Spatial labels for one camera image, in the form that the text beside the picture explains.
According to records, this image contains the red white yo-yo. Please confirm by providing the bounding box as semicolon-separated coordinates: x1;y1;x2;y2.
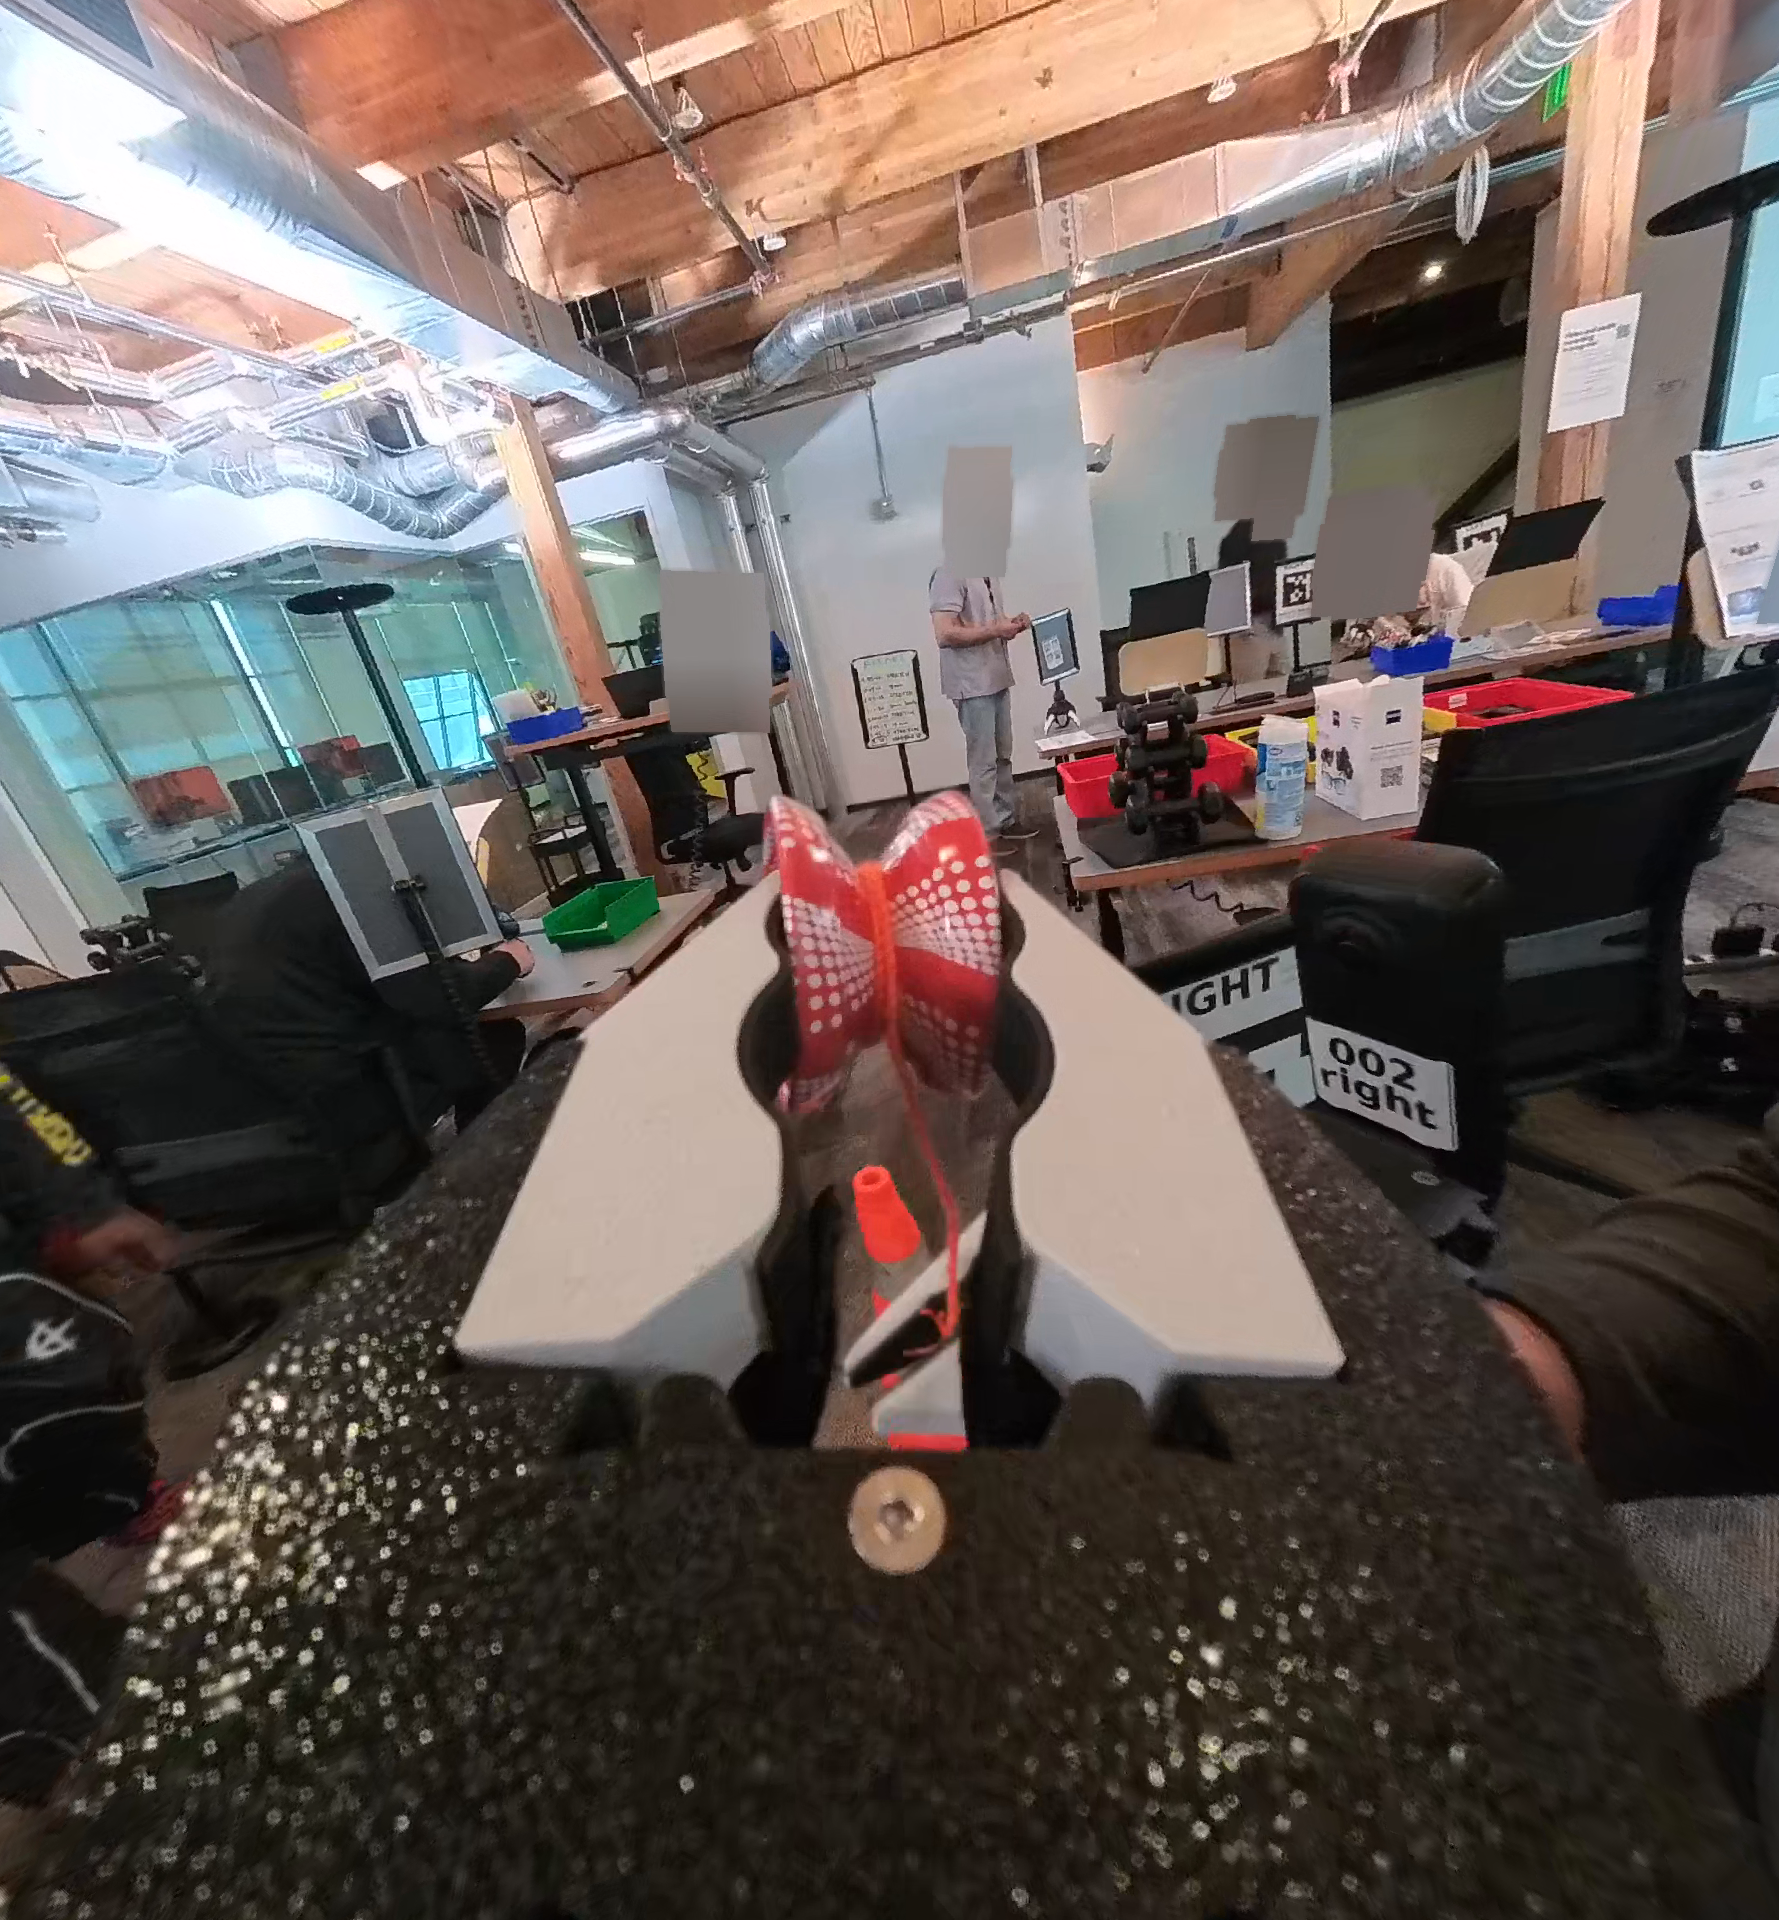
767;793;1009;1120

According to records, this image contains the narrow silver air duct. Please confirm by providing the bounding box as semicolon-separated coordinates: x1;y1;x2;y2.
741;0;1626;398

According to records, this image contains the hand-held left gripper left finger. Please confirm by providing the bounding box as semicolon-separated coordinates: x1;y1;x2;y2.
462;880;801;1442

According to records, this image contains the brown wooden table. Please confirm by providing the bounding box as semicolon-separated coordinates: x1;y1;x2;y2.
495;708;787;888

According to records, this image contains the person's right forearm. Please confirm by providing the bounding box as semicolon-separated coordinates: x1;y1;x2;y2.
1484;1082;1779;1502

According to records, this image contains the red tray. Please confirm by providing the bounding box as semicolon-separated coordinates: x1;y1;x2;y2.
1424;677;1631;733

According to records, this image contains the white side table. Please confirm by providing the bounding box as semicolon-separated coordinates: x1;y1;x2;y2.
486;885;730;1042

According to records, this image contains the white printed box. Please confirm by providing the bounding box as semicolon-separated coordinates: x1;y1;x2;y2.
1314;672;1428;824

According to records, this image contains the silver spiral air duct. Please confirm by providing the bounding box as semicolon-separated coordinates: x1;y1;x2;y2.
0;375;698;547

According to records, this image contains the black mesh office chair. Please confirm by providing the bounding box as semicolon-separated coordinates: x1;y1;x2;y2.
1420;663;1779;1120

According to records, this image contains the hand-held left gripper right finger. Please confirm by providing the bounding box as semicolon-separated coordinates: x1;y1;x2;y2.
994;880;1347;1442

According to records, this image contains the brown work table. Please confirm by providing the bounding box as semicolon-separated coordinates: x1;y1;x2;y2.
1055;788;1432;961

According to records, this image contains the orange striped traffic cone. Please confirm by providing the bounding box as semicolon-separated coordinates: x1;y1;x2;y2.
844;1166;975;1458

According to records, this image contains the green tray bin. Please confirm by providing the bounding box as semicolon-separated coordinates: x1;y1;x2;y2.
541;878;662;954

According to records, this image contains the black floor lamp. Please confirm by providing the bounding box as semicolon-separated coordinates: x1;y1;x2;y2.
1646;141;1779;603

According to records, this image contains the wooden post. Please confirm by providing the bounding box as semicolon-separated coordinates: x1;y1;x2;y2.
488;407;659;878

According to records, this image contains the white sign stand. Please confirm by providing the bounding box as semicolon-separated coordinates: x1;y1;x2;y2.
850;649;930;754

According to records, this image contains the black framed floor sign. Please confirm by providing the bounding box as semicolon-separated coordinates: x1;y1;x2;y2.
1146;930;1312;1113

